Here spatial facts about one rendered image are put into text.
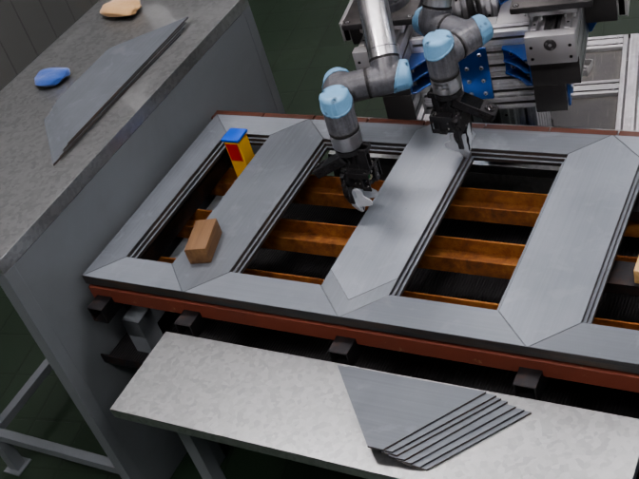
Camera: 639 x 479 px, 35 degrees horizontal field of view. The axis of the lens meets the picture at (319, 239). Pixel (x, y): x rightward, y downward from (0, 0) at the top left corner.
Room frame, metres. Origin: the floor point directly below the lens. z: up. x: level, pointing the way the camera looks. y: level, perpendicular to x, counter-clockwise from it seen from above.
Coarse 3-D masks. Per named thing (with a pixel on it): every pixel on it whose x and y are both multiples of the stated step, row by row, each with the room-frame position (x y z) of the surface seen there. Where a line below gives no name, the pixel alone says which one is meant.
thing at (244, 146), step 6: (246, 138) 2.54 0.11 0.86; (240, 144) 2.51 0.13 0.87; (246, 144) 2.53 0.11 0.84; (240, 150) 2.51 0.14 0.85; (246, 150) 2.52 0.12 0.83; (252, 150) 2.54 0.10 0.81; (246, 156) 2.52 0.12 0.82; (252, 156) 2.54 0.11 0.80; (234, 162) 2.53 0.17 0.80; (240, 162) 2.52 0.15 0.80; (246, 162) 2.51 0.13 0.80; (234, 168) 2.53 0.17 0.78; (240, 168) 2.52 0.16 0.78; (240, 174) 2.53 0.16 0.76
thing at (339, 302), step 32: (480, 160) 2.13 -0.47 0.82; (512, 160) 2.07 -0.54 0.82; (544, 160) 2.03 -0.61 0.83; (288, 192) 2.25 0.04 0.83; (448, 192) 2.02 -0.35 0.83; (160, 224) 2.31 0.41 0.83; (128, 256) 2.20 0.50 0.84; (416, 256) 1.83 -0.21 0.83; (608, 256) 1.61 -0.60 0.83; (128, 288) 2.08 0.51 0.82; (160, 288) 2.01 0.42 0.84; (384, 288) 1.74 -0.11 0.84; (320, 320) 1.73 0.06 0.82; (352, 320) 1.68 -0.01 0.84; (512, 352) 1.45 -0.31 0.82; (544, 352) 1.40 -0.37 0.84
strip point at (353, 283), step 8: (336, 272) 1.85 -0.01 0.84; (344, 272) 1.84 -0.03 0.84; (352, 272) 1.83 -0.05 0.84; (344, 280) 1.81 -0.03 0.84; (352, 280) 1.80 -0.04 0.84; (360, 280) 1.79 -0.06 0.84; (368, 280) 1.78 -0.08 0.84; (376, 280) 1.77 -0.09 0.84; (384, 280) 1.76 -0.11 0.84; (392, 280) 1.76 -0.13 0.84; (344, 288) 1.78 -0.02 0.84; (352, 288) 1.77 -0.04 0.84; (360, 288) 1.77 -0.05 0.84; (368, 288) 1.76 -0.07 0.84; (352, 296) 1.75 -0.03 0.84
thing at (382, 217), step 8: (368, 208) 2.05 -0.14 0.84; (376, 208) 2.04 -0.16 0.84; (384, 208) 2.03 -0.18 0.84; (392, 208) 2.02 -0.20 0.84; (400, 208) 2.00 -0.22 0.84; (368, 216) 2.02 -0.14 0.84; (376, 216) 2.01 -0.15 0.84; (384, 216) 2.00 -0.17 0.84; (392, 216) 1.99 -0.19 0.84; (400, 216) 1.98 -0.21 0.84; (408, 216) 1.97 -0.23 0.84; (416, 216) 1.95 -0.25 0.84; (424, 216) 1.94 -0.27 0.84; (360, 224) 1.99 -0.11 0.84; (368, 224) 1.98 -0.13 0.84; (376, 224) 1.97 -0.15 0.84; (384, 224) 1.96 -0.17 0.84; (392, 224) 1.95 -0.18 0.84; (400, 224) 1.94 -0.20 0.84; (408, 224) 1.93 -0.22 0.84; (416, 224) 1.92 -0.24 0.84; (424, 224) 1.91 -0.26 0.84
